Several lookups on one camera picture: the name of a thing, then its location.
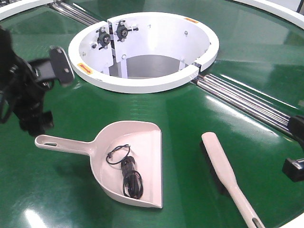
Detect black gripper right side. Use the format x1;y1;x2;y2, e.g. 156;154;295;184
282;115;304;182

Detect orange sticker rear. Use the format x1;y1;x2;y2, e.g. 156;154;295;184
184;17;199;24

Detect beige plastic dustpan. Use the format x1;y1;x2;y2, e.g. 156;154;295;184
35;121;162;209

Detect left black bearing mount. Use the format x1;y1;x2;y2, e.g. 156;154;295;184
96;27;111;50

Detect steel rollers upper left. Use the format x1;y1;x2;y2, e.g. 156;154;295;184
48;0;100;26

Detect yellow arrow sticker front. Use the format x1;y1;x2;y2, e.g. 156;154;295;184
77;63;93;75

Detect beige hand broom black bristles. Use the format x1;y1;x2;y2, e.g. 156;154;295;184
200;132;264;228

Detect white central ring housing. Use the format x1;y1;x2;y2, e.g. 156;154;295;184
68;12;219;94

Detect black cable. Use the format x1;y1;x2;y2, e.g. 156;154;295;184
105;144;144;200

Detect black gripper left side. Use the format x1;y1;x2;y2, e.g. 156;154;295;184
0;65;54;137

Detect white rim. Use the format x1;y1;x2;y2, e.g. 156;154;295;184
0;0;54;20
235;0;304;29

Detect white outer rim right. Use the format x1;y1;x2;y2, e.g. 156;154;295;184
235;0;304;29

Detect white outer rim left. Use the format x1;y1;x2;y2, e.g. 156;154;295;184
0;0;54;20

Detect black bearing mount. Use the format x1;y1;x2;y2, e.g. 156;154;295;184
114;20;139;42
96;27;111;50

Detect right black bearing mount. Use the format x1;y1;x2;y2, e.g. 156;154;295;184
114;20;139;42

